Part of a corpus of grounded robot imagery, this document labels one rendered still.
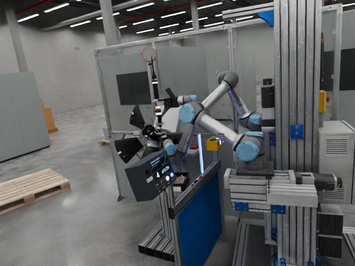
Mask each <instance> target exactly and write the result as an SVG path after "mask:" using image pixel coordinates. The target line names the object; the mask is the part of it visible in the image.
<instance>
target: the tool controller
mask: <svg viewBox="0 0 355 266"><path fill-rule="evenodd" d="M158 169H159V171H160V173H161V176H162V178H160V179H159V180H158V181H157V180H156V178H155V175H154V172H155V171H157V170H158ZM125 172H126V175H127V178H128V180H129V183H130V185H131V188H132V190H133V193H134V196H135V198H136V201H137V202H143V201H152V200H153V199H154V198H156V197H157V196H158V195H159V194H160V193H161V192H163V191H164V190H165V189H166V188H167V187H169V186H170V185H171V184H172V183H173V182H174V181H175V180H176V176H175V173H174V170H173V168H172V165H171V162H170V159H169V156H168V154H167V151H166V150H161V151H157V152H154V153H151V154H149V155H147V156H146V157H144V158H142V159H141V160H139V161H137V162H135V163H134V164H132V165H130V166H128V167H127V168H125ZM170 173H173V177H171V176H170ZM166 176H168V177H169V180H166ZM162 179H163V180H164V184H163V185H162V184H161V180H162ZM156 184H159V185H160V187H159V188H158V189H157V188H156Z"/></svg>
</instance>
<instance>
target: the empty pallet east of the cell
mask: <svg viewBox="0 0 355 266"><path fill-rule="evenodd" d="M56 186H57V187H58V188H59V190H57V191H54V192H52V193H49V194H46V195H43V196H40V197H38V198H35V196H34V194H36V193H39V192H42V191H45V190H47V189H50V188H53V187H56ZM70 188H71V187H70V183H69V180H68V179H66V178H64V177H62V176H61V175H59V174H58V173H56V172H55V171H53V170H51V169H50V168H48V169H45V170H42V171H39V172H36V173H32V174H29V175H25V176H22V177H19V178H16V179H13V180H9V181H6V182H3V183H0V206H3V205H6V204H8V203H11V202H15V201H17V200H20V199H23V203H22V204H19V205H17V206H13V207H11V208H8V209H6V210H3V211H0V215H2V214H5V213H8V212H10V211H13V210H16V209H18V208H20V207H22V206H25V205H28V204H31V203H34V202H37V201H39V200H42V199H44V198H47V197H50V196H52V195H55V194H57V193H61V192H63V191H66V190H68V189H70Z"/></svg>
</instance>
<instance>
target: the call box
mask: <svg viewBox="0 0 355 266"><path fill-rule="evenodd" d="M211 138H215V140H211ZM211 138H209V139H208V140H207V150H211V151H218V150H219V149H220V148H221V147H222V146H223V142H222V143H221V144H220V145H218V142H219V141H220V139H218V140H216V138H217V137H216V136H212V137H211Z"/></svg>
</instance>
